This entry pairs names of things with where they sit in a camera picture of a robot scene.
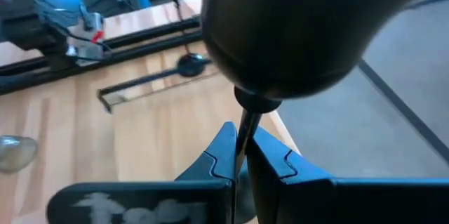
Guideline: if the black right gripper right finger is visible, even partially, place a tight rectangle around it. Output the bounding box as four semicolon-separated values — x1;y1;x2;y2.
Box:
246;126;449;224

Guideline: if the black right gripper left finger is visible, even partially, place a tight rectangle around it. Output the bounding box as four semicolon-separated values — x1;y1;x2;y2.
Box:
46;121;237;224

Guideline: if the medium black metal candlestick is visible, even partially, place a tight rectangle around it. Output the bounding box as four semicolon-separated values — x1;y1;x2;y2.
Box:
201;0;449;224

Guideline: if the clear ribbed glass candle holder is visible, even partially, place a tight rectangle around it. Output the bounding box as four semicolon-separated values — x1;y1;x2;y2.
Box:
0;135;39;175

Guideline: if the tallest black metal candlestick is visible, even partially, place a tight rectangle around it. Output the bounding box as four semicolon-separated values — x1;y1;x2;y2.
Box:
164;0;213;79

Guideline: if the black aluminium frame rail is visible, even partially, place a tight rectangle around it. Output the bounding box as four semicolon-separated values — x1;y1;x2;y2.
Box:
0;16;204;95

